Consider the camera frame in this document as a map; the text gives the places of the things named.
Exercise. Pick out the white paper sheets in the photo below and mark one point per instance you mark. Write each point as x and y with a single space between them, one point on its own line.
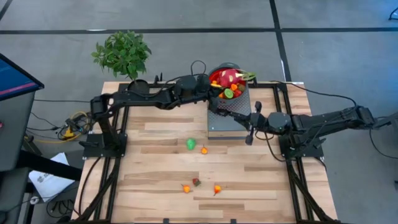
49 180

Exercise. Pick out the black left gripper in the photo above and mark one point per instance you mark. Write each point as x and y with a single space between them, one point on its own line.
203 84

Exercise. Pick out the halved green kiwi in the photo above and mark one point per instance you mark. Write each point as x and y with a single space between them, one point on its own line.
228 93

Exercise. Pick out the grey cabinet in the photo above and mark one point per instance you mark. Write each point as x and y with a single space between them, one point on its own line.
12 130

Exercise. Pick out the yellow lemon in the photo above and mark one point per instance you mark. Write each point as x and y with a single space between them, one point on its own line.
216 85

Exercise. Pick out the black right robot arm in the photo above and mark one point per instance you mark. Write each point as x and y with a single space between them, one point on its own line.
326 119

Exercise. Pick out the orange red peach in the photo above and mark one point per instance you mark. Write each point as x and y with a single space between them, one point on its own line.
234 87

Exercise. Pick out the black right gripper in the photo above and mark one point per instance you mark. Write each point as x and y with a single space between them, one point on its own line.
258 121

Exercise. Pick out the green fruit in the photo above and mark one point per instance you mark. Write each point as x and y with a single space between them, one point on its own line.
191 143

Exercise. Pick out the small red strawberry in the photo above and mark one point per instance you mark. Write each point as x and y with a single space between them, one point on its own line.
237 93

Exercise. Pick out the green plant in black pot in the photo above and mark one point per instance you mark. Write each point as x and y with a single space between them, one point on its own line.
122 54

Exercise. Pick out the grey perforated metal shelf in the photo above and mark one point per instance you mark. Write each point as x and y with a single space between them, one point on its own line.
224 127

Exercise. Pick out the large leafy strawberry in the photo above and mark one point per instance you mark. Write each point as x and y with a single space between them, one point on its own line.
196 182

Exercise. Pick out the black plastic knife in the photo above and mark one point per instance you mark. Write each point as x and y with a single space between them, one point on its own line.
224 112

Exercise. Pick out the orange yellow pear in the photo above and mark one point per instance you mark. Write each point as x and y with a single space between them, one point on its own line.
186 188

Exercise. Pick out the small orange fruit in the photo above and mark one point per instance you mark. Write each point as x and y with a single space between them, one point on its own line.
221 95
204 150

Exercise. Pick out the red collapsible bowl grey rim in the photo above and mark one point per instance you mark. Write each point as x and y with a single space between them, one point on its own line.
231 101

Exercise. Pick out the black desk beam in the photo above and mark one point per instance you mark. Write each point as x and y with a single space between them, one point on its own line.
46 166

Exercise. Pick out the pink dragon fruit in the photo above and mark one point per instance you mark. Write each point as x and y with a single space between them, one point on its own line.
230 77

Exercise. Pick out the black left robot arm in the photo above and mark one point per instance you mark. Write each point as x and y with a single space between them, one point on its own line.
140 98

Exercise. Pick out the blue screen monitor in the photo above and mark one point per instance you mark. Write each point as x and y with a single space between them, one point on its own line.
15 77

